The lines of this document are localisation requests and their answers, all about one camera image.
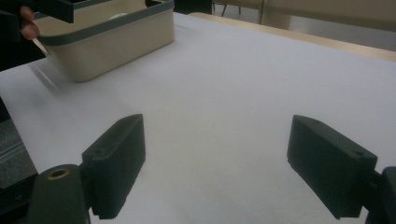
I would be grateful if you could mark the white table mat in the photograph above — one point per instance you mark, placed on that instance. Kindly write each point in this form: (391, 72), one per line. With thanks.
(218, 87)

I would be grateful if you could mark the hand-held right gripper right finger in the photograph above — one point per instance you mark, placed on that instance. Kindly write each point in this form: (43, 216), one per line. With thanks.
(327, 165)

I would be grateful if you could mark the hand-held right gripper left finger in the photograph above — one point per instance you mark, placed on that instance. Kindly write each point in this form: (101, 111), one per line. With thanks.
(116, 161)

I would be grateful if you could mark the beige bin with grey rim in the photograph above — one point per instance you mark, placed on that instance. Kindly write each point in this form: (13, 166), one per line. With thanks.
(115, 49)

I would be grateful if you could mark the dark metal chair legs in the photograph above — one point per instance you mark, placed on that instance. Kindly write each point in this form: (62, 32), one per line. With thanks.
(229, 6)

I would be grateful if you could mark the white paper strip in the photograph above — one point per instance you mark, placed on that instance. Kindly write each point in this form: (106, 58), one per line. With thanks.
(40, 46)

